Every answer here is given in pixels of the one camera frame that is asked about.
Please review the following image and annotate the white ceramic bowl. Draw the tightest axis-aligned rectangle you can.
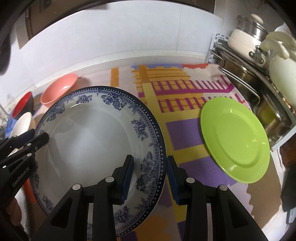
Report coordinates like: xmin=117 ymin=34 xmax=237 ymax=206
xmin=10 ymin=112 xmax=36 ymax=137

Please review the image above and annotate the pink bowl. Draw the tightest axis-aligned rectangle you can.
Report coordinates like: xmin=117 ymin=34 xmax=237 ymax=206
xmin=40 ymin=73 xmax=78 ymax=108

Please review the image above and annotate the white pot with lid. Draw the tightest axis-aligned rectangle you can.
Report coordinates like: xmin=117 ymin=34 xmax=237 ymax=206
xmin=227 ymin=14 xmax=269 ymax=69

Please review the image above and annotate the white shelf rack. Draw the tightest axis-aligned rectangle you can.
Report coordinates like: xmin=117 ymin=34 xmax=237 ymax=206
xmin=207 ymin=33 xmax=295 ymax=151

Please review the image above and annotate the cream ceramic teapot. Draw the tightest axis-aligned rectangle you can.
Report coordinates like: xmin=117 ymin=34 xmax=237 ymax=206
xmin=260 ymin=32 xmax=295 ymax=108

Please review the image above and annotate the red black bowl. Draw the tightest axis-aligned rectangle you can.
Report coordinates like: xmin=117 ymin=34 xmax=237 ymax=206
xmin=11 ymin=91 xmax=34 ymax=120

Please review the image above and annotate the colourful patterned mat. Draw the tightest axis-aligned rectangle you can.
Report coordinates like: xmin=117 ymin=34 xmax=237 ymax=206
xmin=6 ymin=63 xmax=285 ymax=241

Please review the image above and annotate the blue white plate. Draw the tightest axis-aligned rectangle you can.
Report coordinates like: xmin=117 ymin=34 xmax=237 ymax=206
xmin=30 ymin=86 xmax=166 ymax=237

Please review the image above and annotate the green plastic plate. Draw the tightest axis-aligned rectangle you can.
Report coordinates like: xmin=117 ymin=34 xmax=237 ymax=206
xmin=200 ymin=97 xmax=270 ymax=184

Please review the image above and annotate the steel pot with handle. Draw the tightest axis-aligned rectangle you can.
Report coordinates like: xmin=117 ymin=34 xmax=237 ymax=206
xmin=210 ymin=50 xmax=260 ymax=105

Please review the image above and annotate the person's left hand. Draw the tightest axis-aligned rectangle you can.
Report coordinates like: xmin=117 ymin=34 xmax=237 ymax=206
xmin=6 ymin=198 xmax=22 ymax=226

